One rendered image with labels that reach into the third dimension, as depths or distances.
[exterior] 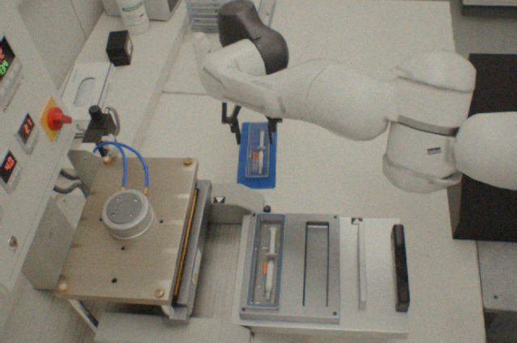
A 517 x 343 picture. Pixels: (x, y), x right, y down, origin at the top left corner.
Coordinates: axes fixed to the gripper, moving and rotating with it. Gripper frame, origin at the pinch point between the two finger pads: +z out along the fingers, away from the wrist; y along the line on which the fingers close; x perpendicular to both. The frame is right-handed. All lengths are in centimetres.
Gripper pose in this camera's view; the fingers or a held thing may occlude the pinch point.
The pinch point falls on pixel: (254, 133)
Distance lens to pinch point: 136.0
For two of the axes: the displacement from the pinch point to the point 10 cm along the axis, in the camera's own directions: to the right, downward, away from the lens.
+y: 9.9, -0.2, -1.0
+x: 0.5, -7.7, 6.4
